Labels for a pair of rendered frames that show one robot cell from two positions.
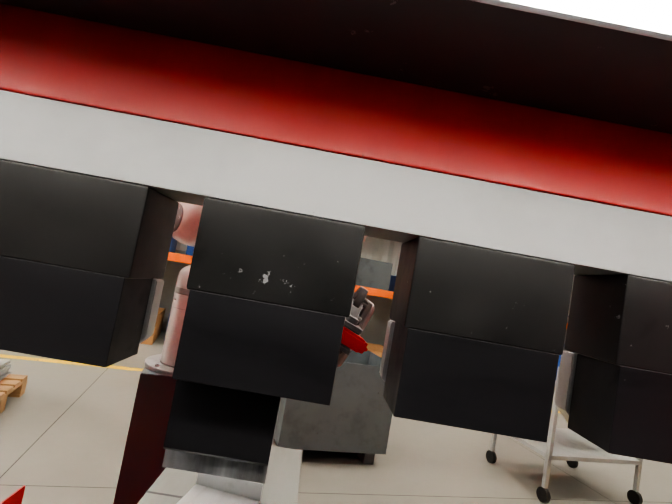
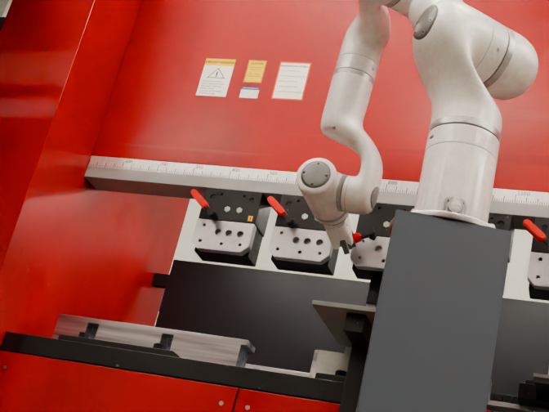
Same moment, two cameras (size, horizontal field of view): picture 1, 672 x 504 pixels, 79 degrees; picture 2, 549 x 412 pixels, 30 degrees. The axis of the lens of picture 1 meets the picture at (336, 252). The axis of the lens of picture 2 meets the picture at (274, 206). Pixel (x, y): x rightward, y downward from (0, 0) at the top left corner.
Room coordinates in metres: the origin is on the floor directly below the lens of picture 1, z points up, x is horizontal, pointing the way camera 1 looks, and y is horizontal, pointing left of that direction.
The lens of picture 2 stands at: (2.56, 0.66, 0.35)
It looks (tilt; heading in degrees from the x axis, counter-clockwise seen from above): 23 degrees up; 203
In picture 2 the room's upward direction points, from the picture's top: 14 degrees clockwise
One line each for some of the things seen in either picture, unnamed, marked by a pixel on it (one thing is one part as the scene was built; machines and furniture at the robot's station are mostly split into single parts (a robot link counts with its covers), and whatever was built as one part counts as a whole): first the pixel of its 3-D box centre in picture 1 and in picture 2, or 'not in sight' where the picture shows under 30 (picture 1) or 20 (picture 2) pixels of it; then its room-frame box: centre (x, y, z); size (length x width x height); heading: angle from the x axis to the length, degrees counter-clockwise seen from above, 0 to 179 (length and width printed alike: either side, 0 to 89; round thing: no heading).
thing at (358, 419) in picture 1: (328, 399); not in sight; (3.21, -0.15, 0.36); 0.80 x 0.60 x 0.72; 106
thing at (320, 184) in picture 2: not in sight; (323, 189); (0.74, -0.01, 1.23); 0.13 x 0.09 x 0.08; 2
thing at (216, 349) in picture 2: not in sight; (149, 349); (0.42, -0.47, 0.92); 0.50 x 0.06 x 0.10; 92
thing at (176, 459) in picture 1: (223, 425); (390, 296); (0.41, 0.08, 1.13); 0.10 x 0.02 x 0.10; 92
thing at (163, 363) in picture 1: (192, 330); (455, 190); (1.05, 0.33, 1.09); 0.19 x 0.19 x 0.18
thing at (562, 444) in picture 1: (566, 422); not in sight; (3.35, -2.09, 0.48); 0.90 x 0.67 x 0.95; 106
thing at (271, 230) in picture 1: (273, 298); (389, 242); (0.41, 0.05, 1.26); 0.15 x 0.09 x 0.17; 92
